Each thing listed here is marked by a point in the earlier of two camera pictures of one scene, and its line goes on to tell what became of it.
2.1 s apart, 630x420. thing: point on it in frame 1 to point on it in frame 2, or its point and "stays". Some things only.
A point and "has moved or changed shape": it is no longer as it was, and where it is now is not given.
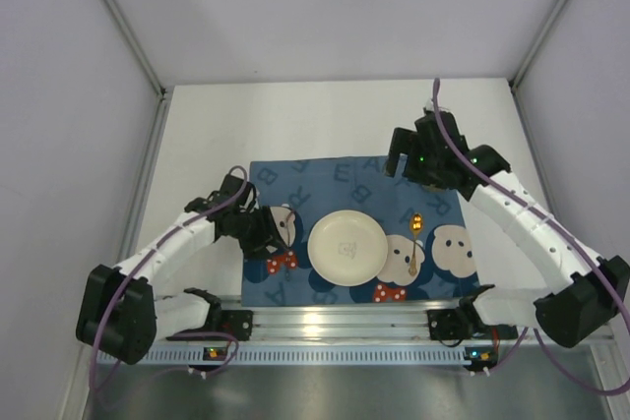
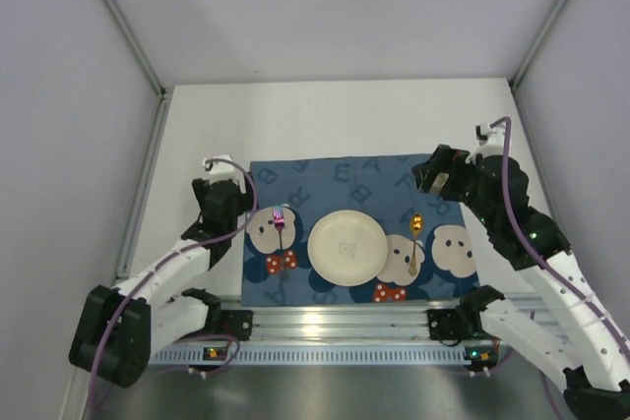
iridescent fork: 290,215 has moved or changed shape
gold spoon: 416,222 stays
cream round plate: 347,248 stays
